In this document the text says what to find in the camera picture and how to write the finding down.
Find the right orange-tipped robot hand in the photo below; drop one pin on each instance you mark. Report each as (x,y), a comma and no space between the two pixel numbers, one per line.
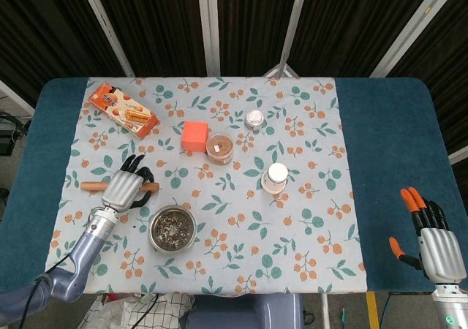
(440,252)

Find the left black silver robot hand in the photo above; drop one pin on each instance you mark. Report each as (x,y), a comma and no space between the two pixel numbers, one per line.
(122,188)

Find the wooden rolling pin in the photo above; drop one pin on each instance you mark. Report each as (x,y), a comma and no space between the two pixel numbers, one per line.
(93,186)

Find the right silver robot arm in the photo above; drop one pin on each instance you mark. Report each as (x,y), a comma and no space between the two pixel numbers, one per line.
(449,307)

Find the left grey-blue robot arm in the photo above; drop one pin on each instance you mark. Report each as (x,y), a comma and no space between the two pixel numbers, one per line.
(86,252)

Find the brown and white mixed grains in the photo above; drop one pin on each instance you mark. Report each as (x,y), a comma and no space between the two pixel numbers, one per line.
(172,228)

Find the metal bowl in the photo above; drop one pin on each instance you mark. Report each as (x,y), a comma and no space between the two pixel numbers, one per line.
(153,246)

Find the orange biscuit box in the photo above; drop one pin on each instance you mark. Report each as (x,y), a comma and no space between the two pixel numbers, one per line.
(120,109)

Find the orange cube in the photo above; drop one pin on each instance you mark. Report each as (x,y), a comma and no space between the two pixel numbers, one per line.
(194,135)

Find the clear jar of rubber bands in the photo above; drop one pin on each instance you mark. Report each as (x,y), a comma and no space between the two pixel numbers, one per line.
(219,148)

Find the blue table cover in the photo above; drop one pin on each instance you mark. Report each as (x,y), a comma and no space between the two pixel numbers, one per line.
(387,142)

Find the checkered white cloth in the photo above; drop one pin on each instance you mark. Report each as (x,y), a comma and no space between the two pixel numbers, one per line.
(120,312)

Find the floral tablecloth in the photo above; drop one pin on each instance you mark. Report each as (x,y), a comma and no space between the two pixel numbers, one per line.
(237,241)

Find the small clear jar of clips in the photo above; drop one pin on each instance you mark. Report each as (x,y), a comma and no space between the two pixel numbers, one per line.
(254,120)

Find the white paper cup stack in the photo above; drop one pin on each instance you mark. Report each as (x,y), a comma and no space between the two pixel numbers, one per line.
(276,177)

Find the grey-blue robot torso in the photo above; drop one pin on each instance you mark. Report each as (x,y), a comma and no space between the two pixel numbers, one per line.
(248,312)

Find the grey tripod stand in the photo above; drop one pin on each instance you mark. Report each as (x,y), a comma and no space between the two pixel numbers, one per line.
(282,67)

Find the white partition post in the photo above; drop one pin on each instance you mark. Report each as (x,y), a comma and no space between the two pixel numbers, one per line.
(409,33)
(106,29)
(209,29)
(294,18)

